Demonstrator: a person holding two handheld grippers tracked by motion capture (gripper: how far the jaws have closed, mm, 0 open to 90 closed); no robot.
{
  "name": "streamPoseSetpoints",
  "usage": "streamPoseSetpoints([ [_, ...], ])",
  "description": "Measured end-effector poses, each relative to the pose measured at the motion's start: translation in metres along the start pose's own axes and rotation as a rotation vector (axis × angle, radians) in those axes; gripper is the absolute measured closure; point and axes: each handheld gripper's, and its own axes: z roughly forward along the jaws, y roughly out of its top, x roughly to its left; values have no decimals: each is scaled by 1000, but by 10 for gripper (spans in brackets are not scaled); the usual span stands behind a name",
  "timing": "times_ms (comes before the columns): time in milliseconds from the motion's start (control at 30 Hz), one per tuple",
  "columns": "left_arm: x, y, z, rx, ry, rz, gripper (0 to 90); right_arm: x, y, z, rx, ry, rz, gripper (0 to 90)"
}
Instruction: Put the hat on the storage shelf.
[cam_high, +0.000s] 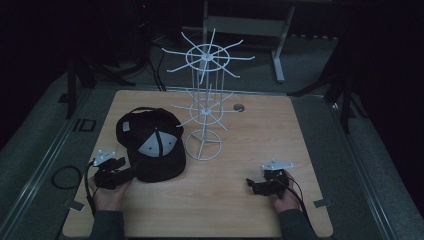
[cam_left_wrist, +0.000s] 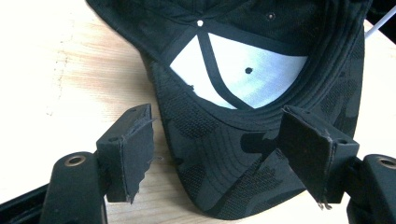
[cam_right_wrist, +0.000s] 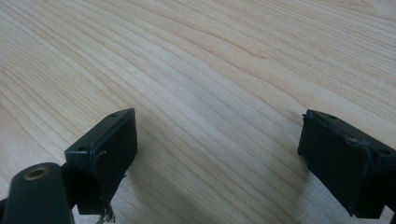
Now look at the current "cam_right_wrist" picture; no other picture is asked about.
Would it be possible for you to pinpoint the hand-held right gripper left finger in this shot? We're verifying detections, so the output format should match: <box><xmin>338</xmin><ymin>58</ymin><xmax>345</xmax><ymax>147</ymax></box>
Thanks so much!
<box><xmin>64</xmin><ymin>107</ymin><xmax>138</xmax><ymax>217</ymax></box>

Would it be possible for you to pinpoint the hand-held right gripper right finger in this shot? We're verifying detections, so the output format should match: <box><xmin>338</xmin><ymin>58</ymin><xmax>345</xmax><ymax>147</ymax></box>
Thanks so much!
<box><xmin>297</xmin><ymin>108</ymin><xmax>396</xmax><ymax>219</ymax></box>

